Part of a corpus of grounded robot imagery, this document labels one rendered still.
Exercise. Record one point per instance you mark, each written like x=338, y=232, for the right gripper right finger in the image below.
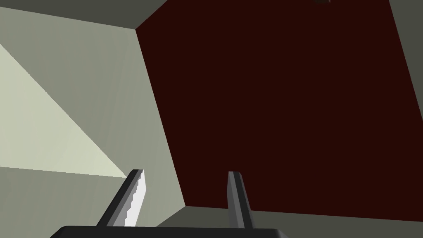
x=238, y=205

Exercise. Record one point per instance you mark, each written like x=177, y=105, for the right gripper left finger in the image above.
x=127, y=205

